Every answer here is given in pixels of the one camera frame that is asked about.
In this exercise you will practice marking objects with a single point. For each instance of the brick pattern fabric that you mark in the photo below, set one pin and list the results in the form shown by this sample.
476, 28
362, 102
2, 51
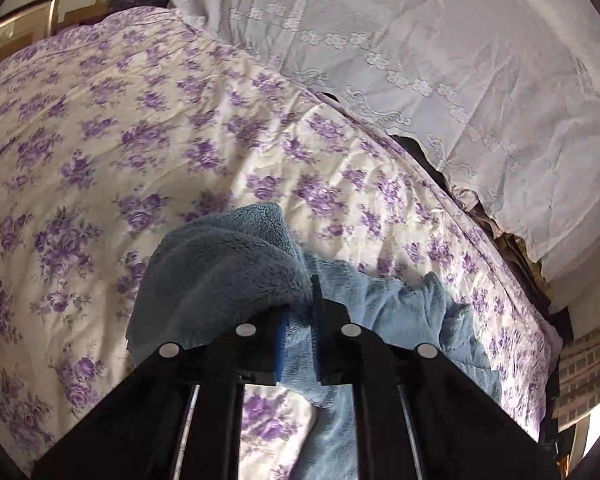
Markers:
579, 380

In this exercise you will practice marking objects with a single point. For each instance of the blue fluffy small garment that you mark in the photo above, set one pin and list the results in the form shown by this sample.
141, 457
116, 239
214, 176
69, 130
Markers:
217, 271

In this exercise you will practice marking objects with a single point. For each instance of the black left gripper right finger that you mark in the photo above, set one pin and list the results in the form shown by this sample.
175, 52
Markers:
416, 414

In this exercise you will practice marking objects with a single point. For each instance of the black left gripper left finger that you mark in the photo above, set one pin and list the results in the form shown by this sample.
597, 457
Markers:
176, 416

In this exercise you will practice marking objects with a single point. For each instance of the gold wooden bed frame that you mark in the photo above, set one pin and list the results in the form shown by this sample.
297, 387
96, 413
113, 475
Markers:
39, 20

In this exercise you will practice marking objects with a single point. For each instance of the purple floral bed sheet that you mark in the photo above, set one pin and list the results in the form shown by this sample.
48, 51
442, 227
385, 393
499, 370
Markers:
113, 134

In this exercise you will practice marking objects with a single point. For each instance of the white lace cover cloth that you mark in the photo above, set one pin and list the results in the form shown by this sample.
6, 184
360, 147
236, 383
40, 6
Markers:
502, 95

